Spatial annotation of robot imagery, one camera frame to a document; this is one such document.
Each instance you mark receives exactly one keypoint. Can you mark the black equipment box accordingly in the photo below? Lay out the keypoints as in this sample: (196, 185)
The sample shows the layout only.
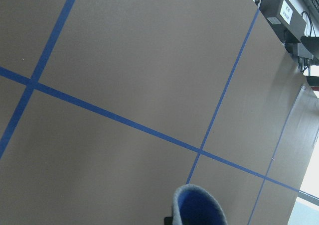
(284, 19)

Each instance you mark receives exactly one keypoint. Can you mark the blue and grey towel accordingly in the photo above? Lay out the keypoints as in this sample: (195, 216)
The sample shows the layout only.
(192, 205)

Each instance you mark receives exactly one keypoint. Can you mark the grey adapter box with cables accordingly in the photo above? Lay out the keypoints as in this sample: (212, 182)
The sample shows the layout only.
(300, 55)

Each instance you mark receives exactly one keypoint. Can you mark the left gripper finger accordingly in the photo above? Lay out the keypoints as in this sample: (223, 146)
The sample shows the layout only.
(168, 221)

